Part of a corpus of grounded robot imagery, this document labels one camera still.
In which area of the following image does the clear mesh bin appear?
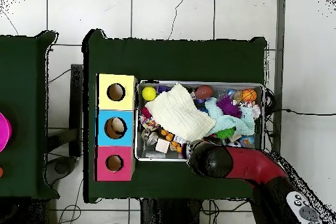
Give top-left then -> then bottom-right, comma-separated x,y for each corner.
135,80 -> 265,164

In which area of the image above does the wooden box with three holes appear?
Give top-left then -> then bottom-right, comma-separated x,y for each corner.
94,73 -> 138,182

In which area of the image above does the cream waffle cloth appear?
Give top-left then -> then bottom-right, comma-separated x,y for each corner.
144,83 -> 217,144

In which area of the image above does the yellow ball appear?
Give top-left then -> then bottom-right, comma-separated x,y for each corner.
142,86 -> 158,102

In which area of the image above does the small wooden block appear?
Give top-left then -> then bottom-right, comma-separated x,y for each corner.
154,138 -> 171,154

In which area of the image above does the brown toy football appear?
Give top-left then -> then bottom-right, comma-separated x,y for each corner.
194,85 -> 215,101

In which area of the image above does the dark green table cloth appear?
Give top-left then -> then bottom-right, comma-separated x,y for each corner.
0,30 -> 60,200
81,28 -> 269,204

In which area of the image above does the mint green waffle cloth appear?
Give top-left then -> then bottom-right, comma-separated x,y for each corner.
204,97 -> 256,137

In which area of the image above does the purple spiky monster toy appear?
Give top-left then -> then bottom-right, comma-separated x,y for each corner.
216,95 -> 243,119

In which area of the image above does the green spiky ball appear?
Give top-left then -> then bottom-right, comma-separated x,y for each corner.
215,127 -> 236,140

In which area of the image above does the orange toy basketball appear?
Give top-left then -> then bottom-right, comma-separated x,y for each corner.
240,88 -> 258,103

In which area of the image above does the blue globe ball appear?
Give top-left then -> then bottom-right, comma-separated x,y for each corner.
239,135 -> 255,148

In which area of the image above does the black metal stand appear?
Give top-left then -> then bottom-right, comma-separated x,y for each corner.
47,63 -> 84,158

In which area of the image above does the magenta round object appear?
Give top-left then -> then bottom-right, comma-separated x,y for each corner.
0,112 -> 13,153

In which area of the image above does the black floor cable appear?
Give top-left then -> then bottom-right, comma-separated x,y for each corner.
264,108 -> 336,116

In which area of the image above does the grey metal post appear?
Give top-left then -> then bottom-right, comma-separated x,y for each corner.
272,0 -> 286,154

